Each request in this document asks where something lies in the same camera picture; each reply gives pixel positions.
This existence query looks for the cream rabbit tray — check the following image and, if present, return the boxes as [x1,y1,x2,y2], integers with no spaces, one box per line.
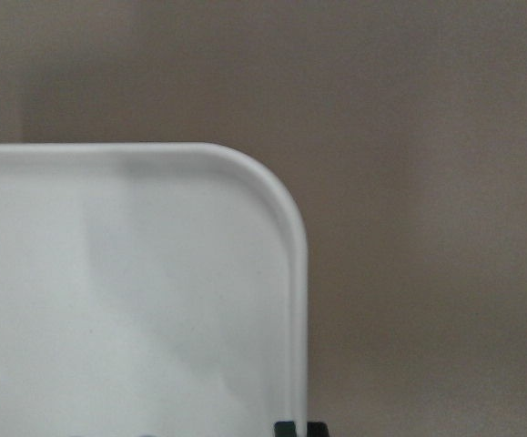
[0,143,308,436]

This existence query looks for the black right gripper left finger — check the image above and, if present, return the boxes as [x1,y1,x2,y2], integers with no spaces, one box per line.
[273,421,297,437]

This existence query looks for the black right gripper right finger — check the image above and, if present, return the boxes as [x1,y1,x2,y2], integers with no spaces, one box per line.
[307,422,329,437]

